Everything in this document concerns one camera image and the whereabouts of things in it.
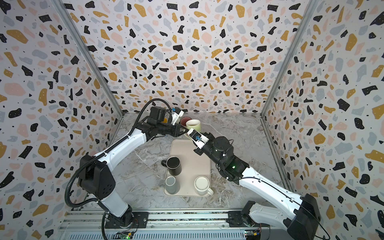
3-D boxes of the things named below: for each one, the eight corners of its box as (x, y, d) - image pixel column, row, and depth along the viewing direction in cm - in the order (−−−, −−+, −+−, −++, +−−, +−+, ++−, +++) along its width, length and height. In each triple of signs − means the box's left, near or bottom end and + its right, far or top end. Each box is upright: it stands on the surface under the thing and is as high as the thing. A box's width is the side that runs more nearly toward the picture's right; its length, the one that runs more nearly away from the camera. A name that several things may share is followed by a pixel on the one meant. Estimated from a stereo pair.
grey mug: (167, 193, 83) (164, 187, 76) (169, 182, 87) (166, 175, 80) (179, 193, 83) (177, 187, 76) (180, 182, 87) (178, 175, 80)
